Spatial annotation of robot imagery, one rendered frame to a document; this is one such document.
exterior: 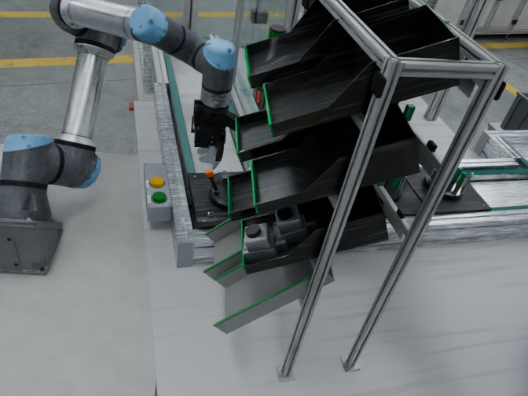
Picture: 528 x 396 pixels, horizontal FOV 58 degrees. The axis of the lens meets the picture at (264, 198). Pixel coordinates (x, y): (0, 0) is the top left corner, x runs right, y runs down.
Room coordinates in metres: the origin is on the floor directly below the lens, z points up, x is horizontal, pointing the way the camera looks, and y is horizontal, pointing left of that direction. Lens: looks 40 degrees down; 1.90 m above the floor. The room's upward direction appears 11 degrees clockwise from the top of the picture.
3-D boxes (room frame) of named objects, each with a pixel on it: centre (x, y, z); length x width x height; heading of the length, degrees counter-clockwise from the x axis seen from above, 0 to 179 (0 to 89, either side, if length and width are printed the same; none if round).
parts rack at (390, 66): (0.80, -0.15, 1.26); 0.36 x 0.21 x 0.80; 21
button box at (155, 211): (1.09, 0.33, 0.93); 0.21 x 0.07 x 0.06; 21
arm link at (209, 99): (1.06, 0.17, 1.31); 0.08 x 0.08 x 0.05
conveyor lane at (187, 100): (1.38, 0.18, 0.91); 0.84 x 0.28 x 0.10; 21
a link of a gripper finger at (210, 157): (1.05, 0.17, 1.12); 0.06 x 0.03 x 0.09; 111
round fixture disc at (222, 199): (1.09, 0.09, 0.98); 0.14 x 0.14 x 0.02
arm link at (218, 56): (1.06, 0.17, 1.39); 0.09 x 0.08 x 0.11; 51
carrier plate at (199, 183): (1.09, 0.09, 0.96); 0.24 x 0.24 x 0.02; 21
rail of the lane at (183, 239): (1.29, 0.34, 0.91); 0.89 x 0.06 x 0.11; 21
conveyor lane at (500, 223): (1.27, -0.36, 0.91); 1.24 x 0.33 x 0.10; 111
